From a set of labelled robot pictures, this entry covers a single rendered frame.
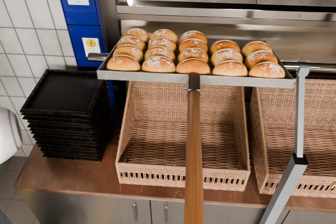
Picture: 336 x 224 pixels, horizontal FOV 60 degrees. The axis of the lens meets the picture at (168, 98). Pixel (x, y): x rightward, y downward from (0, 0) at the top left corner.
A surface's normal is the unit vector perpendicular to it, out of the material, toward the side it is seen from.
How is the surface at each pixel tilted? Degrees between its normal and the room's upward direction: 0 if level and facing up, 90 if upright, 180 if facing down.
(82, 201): 90
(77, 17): 90
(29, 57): 90
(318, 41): 70
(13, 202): 0
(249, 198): 0
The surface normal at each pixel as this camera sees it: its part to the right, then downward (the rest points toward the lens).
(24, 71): -0.07, 0.68
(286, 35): -0.07, 0.39
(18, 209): 0.00, -0.73
